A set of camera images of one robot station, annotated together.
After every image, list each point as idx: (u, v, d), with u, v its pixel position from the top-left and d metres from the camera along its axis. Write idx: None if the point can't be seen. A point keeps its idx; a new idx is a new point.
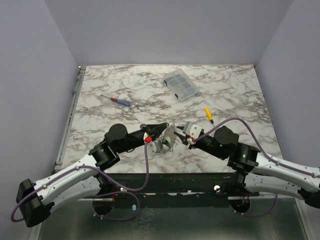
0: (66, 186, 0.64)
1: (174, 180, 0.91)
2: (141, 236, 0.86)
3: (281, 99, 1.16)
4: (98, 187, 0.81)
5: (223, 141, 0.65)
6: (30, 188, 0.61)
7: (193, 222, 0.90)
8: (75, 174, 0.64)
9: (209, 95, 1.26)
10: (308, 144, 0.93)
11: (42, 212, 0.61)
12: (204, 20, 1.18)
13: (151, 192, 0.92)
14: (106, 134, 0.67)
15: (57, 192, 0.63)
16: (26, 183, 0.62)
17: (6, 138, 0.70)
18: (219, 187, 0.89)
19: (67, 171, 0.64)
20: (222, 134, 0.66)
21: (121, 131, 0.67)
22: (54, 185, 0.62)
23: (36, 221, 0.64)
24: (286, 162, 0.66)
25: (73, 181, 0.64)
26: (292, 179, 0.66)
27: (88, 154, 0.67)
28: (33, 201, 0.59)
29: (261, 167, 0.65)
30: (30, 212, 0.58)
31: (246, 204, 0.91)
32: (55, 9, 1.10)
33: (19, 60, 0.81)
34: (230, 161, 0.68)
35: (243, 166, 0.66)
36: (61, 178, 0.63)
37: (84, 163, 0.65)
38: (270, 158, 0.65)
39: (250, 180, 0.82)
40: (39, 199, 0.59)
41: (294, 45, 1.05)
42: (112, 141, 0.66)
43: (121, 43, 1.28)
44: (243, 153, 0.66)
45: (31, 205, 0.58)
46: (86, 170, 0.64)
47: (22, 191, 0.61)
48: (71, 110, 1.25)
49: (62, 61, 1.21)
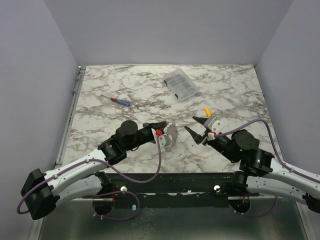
0: (75, 179, 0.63)
1: (174, 180, 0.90)
2: (141, 236, 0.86)
3: (281, 99, 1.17)
4: (99, 186, 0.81)
5: (244, 145, 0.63)
6: (40, 178, 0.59)
7: (193, 222, 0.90)
8: (85, 167, 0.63)
9: (209, 95, 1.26)
10: (308, 144, 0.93)
11: (51, 203, 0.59)
12: (203, 20, 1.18)
13: (151, 192, 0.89)
14: (117, 130, 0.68)
15: (67, 183, 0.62)
16: (35, 173, 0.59)
17: (6, 138, 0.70)
18: (219, 187, 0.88)
19: (77, 163, 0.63)
20: (243, 139, 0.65)
21: (131, 127, 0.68)
22: (65, 176, 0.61)
23: (42, 214, 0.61)
24: (299, 170, 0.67)
25: (82, 173, 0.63)
26: (303, 187, 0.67)
27: (97, 149, 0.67)
28: (44, 190, 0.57)
29: (275, 173, 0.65)
30: (40, 202, 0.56)
31: (246, 204, 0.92)
32: (55, 9, 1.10)
33: (19, 60, 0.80)
34: (245, 166, 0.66)
35: (256, 171, 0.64)
36: (71, 170, 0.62)
37: (93, 157, 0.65)
38: (283, 164, 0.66)
39: (253, 182, 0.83)
40: (50, 188, 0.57)
41: (295, 45, 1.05)
42: (123, 137, 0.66)
43: (121, 43, 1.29)
44: (258, 158, 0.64)
45: (41, 195, 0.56)
46: (96, 164, 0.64)
47: (32, 181, 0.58)
48: (71, 110, 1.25)
49: (62, 61, 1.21)
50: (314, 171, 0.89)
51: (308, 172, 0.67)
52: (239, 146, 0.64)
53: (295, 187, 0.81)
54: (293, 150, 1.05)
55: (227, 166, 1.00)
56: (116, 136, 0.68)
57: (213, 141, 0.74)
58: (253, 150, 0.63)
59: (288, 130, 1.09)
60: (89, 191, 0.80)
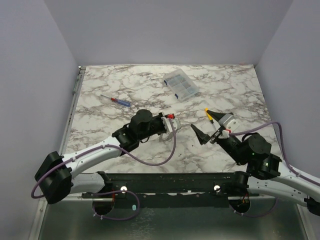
0: (91, 163, 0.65)
1: (174, 180, 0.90)
2: (141, 236, 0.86)
3: (281, 99, 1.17)
4: (103, 183, 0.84)
5: (257, 150, 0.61)
6: (58, 160, 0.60)
7: (193, 222, 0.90)
8: (101, 152, 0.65)
9: (209, 95, 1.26)
10: (307, 144, 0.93)
11: (67, 186, 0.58)
12: (203, 20, 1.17)
13: (151, 192, 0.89)
14: (132, 118, 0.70)
15: (84, 167, 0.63)
16: (53, 155, 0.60)
17: (6, 138, 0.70)
18: (219, 187, 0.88)
19: (93, 147, 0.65)
20: (255, 143, 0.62)
21: (146, 115, 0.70)
22: (82, 159, 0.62)
23: (56, 198, 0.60)
24: (305, 174, 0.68)
25: (98, 158, 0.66)
26: (308, 191, 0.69)
27: (112, 136, 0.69)
28: (61, 172, 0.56)
29: (282, 177, 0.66)
30: (57, 183, 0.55)
31: (246, 204, 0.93)
32: (55, 9, 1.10)
33: (19, 59, 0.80)
34: (253, 170, 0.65)
35: (264, 175, 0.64)
36: (88, 153, 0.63)
37: (108, 143, 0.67)
38: (291, 169, 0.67)
39: (254, 183, 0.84)
40: (68, 170, 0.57)
41: (295, 44, 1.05)
42: (138, 123, 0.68)
43: (121, 43, 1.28)
44: (266, 162, 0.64)
45: (58, 177, 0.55)
46: (111, 149, 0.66)
47: (50, 163, 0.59)
48: (71, 109, 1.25)
49: (62, 61, 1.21)
50: (313, 170, 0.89)
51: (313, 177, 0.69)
52: (251, 150, 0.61)
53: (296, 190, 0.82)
54: (292, 150, 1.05)
55: (227, 166, 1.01)
56: (131, 124, 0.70)
57: (223, 141, 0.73)
58: (264, 156, 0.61)
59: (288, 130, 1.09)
60: (93, 187, 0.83)
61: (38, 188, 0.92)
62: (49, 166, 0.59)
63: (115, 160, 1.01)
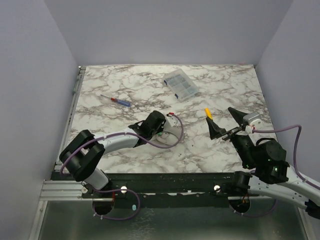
0: (114, 145, 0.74)
1: (174, 180, 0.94)
2: (141, 236, 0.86)
3: (281, 99, 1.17)
4: (106, 179, 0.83)
5: (272, 155, 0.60)
6: (89, 137, 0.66)
7: (194, 222, 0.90)
8: (124, 137, 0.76)
9: (209, 95, 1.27)
10: (306, 144, 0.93)
11: (96, 162, 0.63)
12: (203, 21, 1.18)
13: (151, 192, 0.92)
14: (149, 115, 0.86)
15: (109, 147, 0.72)
16: (84, 133, 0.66)
17: (6, 138, 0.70)
18: (219, 187, 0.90)
19: (118, 132, 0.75)
20: (273, 149, 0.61)
21: (161, 114, 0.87)
22: (110, 139, 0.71)
23: (82, 177, 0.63)
24: (311, 180, 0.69)
25: (120, 142, 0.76)
26: (313, 197, 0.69)
27: (129, 129, 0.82)
28: (94, 147, 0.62)
29: (289, 182, 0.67)
30: (92, 156, 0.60)
31: (246, 204, 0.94)
32: (55, 9, 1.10)
33: (19, 59, 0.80)
34: (264, 174, 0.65)
35: (273, 179, 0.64)
36: (115, 136, 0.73)
37: (128, 131, 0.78)
38: (298, 174, 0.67)
39: (255, 184, 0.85)
40: (101, 145, 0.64)
41: (295, 44, 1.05)
42: (156, 119, 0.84)
43: (121, 43, 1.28)
44: (275, 167, 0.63)
45: (94, 150, 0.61)
46: (131, 137, 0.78)
47: (81, 139, 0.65)
48: (71, 110, 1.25)
49: (62, 61, 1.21)
50: (313, 170, 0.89)
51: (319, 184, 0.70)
52: (267, 155, 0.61)
53: (297, 193, 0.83)
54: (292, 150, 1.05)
55: (227, 166, 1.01)
56: (148, 120, 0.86)
57: (236, 140, 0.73)
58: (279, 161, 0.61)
59: (287, 130, 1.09)
60: (99, 181, 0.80)
61: (38, 188, 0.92)
62: (80, 142, 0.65)
63: (115, 160, 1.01)
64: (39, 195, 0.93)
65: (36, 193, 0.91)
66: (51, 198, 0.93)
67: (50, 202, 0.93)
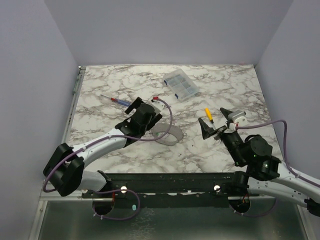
0: (99, 153, 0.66)
1: (174, 180, 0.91)
2: (141, 236, 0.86)
3: (281, 99, 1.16)
4: (105, 180, 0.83)
5: (257, 151, 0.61)
6: (68, 151, 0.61)
7: (194, 221, 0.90)
8: (108, 142, 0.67)
9: (209, 95, 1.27)
10: (307, 144, 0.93)
11: (79, 176, 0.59)
12: (203, 21, 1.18)
13: (151, 192, 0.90)
14: (137, 110, 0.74)
15: (93, 156, 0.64)
16: (62, 147, 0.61)
17: (6, 139, 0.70)
18: (219, 187, 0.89)
19: (100, 138, 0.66)
20: (258, 144, 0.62)
21: (150, 108, 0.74)
22: (92, 149, 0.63)
23: (68, 191, 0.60)
24: (304, 175, 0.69)
25: (105, 148, 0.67)
26: (307, 192, 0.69)
27: (115, 129, 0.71)
28: (74, 161, 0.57)
29: (282, 178, 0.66)
30: (71, 172, 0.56)
31: (246, 204, 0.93)
32: (55, 9, 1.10)
33: (19, 59, 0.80)
34: (254, 170, 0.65)
35: (264, 176, 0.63)
36: (97, 143, 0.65)
37: (113, 134, 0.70)
38: (290, 170, 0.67)
39: (254, 184, 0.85)
40: (80, 159, 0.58)
41: (295, 44, 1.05)
42: (144, 114, 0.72)
43: (121, 43, 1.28)
44: (266, 163, 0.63)
45: (72, 166, 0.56)
46: (117, 139, 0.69)
47: (61, 154, 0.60)
48: (71, 110, 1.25)
49: (62, 61, 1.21)
50: (313, 170, 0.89)
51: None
52: (252, 151, 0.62)
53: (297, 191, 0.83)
54: (292, 149, 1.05)
55: (227, 166, 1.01)
56: (135, 115, 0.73)
57: (226, 138, 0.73)
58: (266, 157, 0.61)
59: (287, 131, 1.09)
60: (97, 183, 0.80)
61: (38, 188, 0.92)
62: (61, 157, 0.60)
63: (115, 160, 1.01)
64: (39, 195, 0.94)
65: (36, 194, 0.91)
66: (51, 198, 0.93)
67: (50, 202, 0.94)
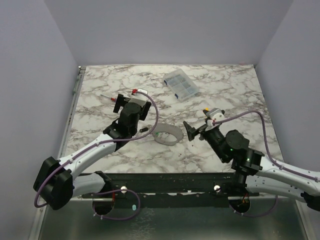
0: (88, 162, 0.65)
1: (174, 180, 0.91)
2: (141, 236, 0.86)
3: (281, 99, 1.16)
4: (103, 181, 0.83)
5: (233, 145, 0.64)
6: (54, 165, 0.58)
7: (194, 221, 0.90)
8: (96, 150, 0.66)
9: (209, 95, 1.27)
10: (307, 144, 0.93)
11: (69, 188, 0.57)
12: (203, 21, 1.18)
13: (151, 192, 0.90)
14: (121, 112, 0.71)
15: (83, 166, 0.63)
16: (48, 162, 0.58)
17: (6, 139, 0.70)
18: (219, 187, 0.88)
19: (88, 146, 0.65)
20: (233, 139, 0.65)
21: (134, 109, 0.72)
22: (79, 159, 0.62)
23: (60, 203, 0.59)
24: (289, 166, 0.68)
25: (95, 156, 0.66)
26: (295, 183, 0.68)
27: (102, 134, 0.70)
28: (62, 175, 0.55)
29: (265, 171, 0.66)
30: (60, 187, 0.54)
31: (246, 204, 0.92)
32: (55, 9, 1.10)
33: (19, 60, 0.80)
34: (236, 165, 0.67)
35: (247, 170, 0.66)
36: (84, 153, 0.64)
37: (101, 140, 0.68)
38: (274, 162, 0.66)
39: (251, 181, 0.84)
40: (68, 172, 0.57)
41: (295, 44, 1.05)
42: (128, 116, 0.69)
43: (121, 43, 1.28)
44: (248, 157, 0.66)
45: (60, 180, 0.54)
46: (106, 145, 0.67)
47: (47, 169, 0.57)
48: (71, 110, 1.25)
49: (62, 61, 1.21)
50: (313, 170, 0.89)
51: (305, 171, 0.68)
52: (229, 145, 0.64)
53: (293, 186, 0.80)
54: (291, 149, 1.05)
55: (227, 166, 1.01)
56: (120, 118, 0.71)
57: (208, 136, 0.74)
58: (243, 150, 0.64)
59: (287, 131, 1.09)
60: (95, 185, 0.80)
61: None
62: (47, 172, 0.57)
63: (115, 160, 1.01)
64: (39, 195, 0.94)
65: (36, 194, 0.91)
66: None
67: None
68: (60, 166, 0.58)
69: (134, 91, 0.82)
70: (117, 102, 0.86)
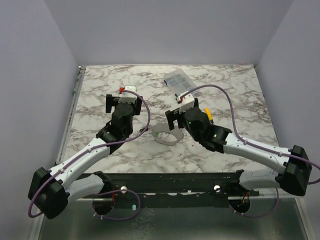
0: (81, 170, 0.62)
1: (174, 180, 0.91)
2: (141, 236, 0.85)
3: (281, 99, 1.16)
4: (102, 182, 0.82)
5: (190, 118, 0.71)
6: (46, 175, 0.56)
7: (194, 221, 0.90)
8: (88, 156, 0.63)
9: (209, 95, 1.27)
10: (306, 144, 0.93)
11: (62, 198, 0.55)
12: (203, 20, 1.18)
13: (151, 192, 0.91)
14: (112, 114, 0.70)
15: (75, 175, 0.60)
16: (39, 172, 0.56)
17: (6, 139, 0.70)
18: (219, 187, 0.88)
19: (80, 154, 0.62)
20: (191, 114, 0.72)
21: (126, 110, 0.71)
22: (71, 168, 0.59)
23: (54, 212, 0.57)
24: (255, 142, 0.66)
25: (87, 163, 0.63)
26: (261, 160, 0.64)
27: (95, 138, 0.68)
28: (54, 185, 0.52)
29: (228, 145, 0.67)
30: (52, 198, 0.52)
31: (246, 204, 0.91)
32: (55, 9, 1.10)
33: (19, 59, 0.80)
34: (204, 142, 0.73)
35: (214, 145, 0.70)
36: (76, 160, 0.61)
37: (94, 145, 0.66)
38: (239, 137, 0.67)
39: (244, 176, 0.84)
40: (59, 183, 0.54)
41: (295, 43, 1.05)
42: (120, 118, 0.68)
43: (121, 43, 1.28)
44: (215, 134, 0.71)
45: (51, 191, 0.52)
46: (98, 151, 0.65)
47: (38, 180, 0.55)
48: (71, 110, 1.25)
49: (62, 61, 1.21)
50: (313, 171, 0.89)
51: (273, 147, 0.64)
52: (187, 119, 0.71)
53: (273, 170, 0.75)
54: (291, 149, 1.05)
55: (227, 166, 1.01)
56: (113, 120, 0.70)
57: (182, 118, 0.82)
58: (201, 123, 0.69)
59: (287, 130, 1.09)
60: (94, 187, 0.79)
61: None
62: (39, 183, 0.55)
63: (115, 160, 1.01)
64: None
65: None
66: None
67: None
68: (51, 176, 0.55)
69: (122, 90, 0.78)
70: (106, 103, 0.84)
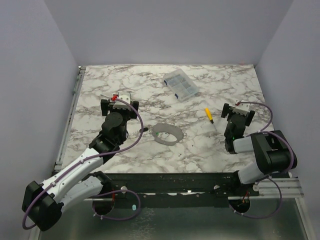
0: (73, 182, 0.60)
1: (174, 180, 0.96)
2: (141, 236, 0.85)
3: (281, 99, 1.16)
4: (100, 185, 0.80)
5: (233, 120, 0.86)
6: (38, 189, 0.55)
7: (194, 221, 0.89)
8: (81, 168, 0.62)
9: (209, 95, 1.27)
10: (306, 143, 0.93)
11: (56, 209, 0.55)
12: (203, 20, 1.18)
13: (151, 192, 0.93)
14: (102, 125, 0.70)
15: (67, 187, 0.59)
16: (32, 185, 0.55)
17: (6, 139, 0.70)
18: (219, 187, 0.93)
19: (72, 166, 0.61)
20: (237, 118, 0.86)
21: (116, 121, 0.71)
22: (63, 181, 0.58)
23: (50, 223, 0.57)
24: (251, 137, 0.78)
25: (80, 175, 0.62)
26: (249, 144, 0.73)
27: (89, 148, 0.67)
28: (46, 199, 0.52)
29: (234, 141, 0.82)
30: (45, 211, 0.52)
31: (246, 204, 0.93)
32: (55, 9, 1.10)
33: (18, 58, 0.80)
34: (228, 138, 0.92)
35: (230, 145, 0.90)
36: (69, 172, 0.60)
37: (87, 156, 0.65)
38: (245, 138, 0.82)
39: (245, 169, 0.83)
40: (51, 196, 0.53)
41: (295, 43, 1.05)
42: (110, 129, 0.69)
43: (121, 44, 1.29)
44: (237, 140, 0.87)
45: (44, 205, 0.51)
46: (91, 162, 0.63)
47: (30, 194, 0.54)
48: (71, 110, 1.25)
49: (62, 61, 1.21)
50: (312, 171, 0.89)
51: None
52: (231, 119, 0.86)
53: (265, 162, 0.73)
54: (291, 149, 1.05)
55: (227, 166, 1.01)
56: (103, 131, 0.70)
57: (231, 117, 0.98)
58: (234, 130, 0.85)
59: (287, 130, 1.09)
60: (92, 190, 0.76)
61: None
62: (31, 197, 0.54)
63: (115, 160, 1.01)
64: None
65: None
66: None
67: None
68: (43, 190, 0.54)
69: (114, 97, 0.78)
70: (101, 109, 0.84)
